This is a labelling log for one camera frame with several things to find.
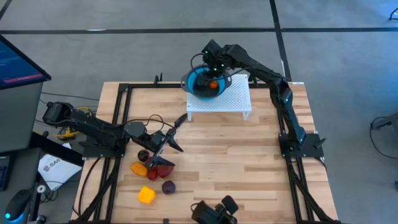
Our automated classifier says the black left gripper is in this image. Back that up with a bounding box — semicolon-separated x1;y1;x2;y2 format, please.
133;127;185;170

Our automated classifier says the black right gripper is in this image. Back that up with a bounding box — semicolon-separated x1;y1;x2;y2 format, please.
195;57;231;91

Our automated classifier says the large red apple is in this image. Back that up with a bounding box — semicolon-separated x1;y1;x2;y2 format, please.
156;164;175;179

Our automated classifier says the dark maroon round fruit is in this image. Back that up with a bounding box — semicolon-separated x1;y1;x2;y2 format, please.
137;149;150;163

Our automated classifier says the small red fruit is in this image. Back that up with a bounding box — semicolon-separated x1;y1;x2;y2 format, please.
146;167;159;182

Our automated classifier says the orange fruit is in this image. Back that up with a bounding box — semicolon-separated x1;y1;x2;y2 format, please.
129;161;149;178

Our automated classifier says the dark purple fruit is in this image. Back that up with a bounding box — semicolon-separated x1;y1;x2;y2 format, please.
161;180;177;195

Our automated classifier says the yellow bell pepper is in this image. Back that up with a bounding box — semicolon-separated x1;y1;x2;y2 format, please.
137;185;157;205

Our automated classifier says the teal collapsible bowl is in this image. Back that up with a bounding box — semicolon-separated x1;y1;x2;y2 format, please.
180;64;233;101

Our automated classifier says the white perforated shelf riser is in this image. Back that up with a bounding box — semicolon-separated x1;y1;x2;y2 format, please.
185;73;253;122

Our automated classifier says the white printed paper sheet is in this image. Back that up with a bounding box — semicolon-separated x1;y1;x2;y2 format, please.
37;153;83;192

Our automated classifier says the black computer mouse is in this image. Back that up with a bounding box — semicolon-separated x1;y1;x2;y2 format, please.
4;189;32;223

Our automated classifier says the black keyboard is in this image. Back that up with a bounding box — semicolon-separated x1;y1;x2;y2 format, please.
0;155;12;191

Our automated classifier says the large desk monitor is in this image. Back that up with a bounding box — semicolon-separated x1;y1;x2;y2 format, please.
0;33;52;91

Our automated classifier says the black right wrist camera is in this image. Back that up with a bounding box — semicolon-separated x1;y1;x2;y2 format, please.
201;39;223;60

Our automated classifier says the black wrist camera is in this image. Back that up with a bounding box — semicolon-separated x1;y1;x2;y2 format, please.
201;39;223;60
123;121;147;140

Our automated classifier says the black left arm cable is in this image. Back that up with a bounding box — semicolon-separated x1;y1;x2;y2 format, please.
119;113;175;129

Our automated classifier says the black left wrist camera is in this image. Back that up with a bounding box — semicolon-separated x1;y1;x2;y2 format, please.
123;121;147;140

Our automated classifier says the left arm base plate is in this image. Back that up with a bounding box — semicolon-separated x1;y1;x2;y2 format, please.
80;140;127;160

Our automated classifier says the black aluminium table frame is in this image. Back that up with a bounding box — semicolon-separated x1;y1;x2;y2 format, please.
73;81;340;224

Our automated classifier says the yellow cable bundle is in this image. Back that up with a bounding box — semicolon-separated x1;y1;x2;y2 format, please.
57;128;79;141

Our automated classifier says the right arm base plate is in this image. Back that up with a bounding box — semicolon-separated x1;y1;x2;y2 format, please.
278;133;325;159

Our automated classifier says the black floor cable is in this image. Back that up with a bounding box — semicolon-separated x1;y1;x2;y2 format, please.
369;116;398;160

